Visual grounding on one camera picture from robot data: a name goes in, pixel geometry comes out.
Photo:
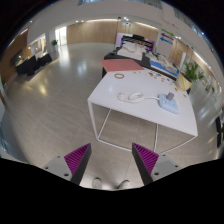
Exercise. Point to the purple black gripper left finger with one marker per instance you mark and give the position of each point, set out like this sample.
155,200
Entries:
72,166

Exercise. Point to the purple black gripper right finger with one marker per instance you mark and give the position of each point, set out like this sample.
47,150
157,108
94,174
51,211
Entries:
151,165

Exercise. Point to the pink grey charger plug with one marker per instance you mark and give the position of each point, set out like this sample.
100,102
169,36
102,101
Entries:
170,96

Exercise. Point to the left white shoe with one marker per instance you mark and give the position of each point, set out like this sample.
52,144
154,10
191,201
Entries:
97,183

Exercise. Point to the white shoe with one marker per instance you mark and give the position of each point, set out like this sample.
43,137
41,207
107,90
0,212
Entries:
97,183
124,185

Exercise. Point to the right white shoe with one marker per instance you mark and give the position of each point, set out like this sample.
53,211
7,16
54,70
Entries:
124,185

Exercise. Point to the light blue power strip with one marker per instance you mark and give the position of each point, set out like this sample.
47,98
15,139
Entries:
171,106

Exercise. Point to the blue board on table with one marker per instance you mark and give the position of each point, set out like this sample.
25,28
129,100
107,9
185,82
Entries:
158,66

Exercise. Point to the red pink mat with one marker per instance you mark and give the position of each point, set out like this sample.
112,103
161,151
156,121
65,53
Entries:
120,65

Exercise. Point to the green potted plant right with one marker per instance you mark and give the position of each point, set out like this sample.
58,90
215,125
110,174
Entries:
192,74

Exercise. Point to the green potted plant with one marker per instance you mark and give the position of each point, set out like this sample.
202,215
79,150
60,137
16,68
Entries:
192,74
54,44

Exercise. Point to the black sofa chairs left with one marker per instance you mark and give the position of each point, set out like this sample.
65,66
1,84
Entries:
30,66

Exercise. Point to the green potted plant far left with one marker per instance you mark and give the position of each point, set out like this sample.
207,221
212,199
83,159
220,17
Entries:
54,44

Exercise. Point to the black piano keyboard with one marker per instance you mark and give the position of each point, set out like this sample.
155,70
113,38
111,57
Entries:
138,41

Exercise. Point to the white metal frame table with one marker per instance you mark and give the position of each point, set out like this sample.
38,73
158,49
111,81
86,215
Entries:
135,93

